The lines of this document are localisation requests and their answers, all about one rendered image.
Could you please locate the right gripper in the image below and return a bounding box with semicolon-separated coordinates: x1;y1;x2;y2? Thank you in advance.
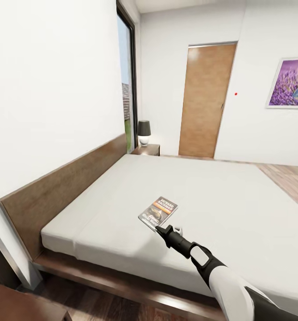
155;224;185;252

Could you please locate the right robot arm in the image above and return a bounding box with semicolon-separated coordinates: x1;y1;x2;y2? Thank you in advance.
155;224;298;321

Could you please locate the hardback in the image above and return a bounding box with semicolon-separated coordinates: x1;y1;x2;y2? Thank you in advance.
138;197;178;232

